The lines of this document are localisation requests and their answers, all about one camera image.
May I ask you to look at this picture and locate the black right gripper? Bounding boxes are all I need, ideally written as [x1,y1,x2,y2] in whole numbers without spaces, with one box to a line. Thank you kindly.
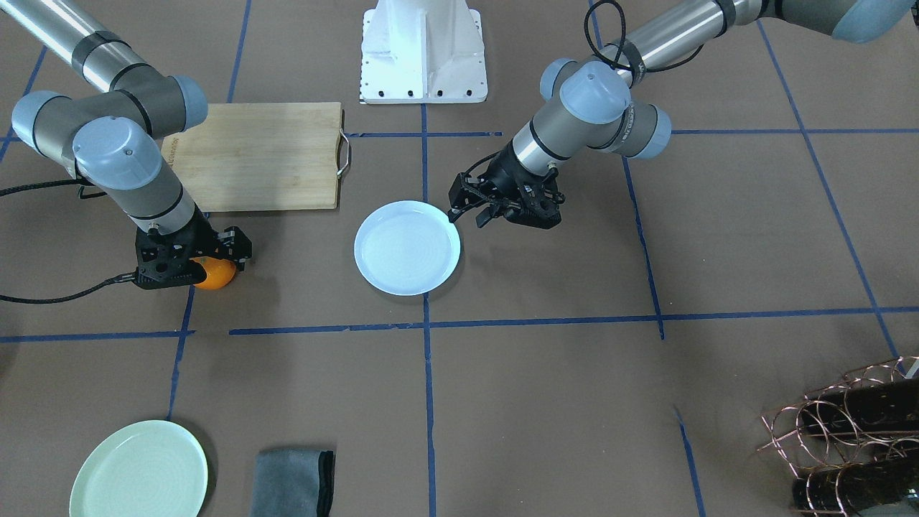
[134,213,252,290]

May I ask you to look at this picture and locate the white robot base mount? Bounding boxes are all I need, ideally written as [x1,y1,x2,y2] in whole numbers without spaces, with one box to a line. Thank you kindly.
[359,1,489,105]

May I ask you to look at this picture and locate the wooden cutting board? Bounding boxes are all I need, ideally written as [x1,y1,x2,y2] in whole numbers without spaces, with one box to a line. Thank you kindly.
[161,102,348,213]

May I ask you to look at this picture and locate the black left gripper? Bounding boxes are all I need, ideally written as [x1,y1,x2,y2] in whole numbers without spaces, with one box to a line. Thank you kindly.
[447,144,565,229]

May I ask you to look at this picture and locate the light blue plate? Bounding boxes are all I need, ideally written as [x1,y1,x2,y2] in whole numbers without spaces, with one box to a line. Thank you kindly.
[353,200,462,297]

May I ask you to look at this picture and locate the orange fruit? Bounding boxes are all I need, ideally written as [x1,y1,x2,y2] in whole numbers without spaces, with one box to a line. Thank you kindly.
[193,256,238,291]

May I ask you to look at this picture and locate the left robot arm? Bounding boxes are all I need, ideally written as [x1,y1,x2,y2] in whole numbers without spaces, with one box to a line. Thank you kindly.
[446,1,913,229]

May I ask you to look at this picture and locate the light green plate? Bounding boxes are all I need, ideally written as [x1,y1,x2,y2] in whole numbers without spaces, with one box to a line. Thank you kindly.
[68,420,209,516]

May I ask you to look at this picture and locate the grey folded cloth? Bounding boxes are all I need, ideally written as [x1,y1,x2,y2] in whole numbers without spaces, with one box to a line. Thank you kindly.
[249,448,336,516]

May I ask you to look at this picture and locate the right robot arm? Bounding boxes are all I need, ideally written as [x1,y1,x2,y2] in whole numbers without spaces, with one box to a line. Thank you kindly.
[2,1,251,290]

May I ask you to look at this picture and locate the dark green wine bottle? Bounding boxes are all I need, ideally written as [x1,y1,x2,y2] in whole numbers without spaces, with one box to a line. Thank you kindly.
[798,378,918,439]

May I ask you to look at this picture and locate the copper wire bottle rack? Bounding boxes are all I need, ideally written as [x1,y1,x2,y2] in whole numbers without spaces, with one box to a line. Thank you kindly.
[761,356,918,516]

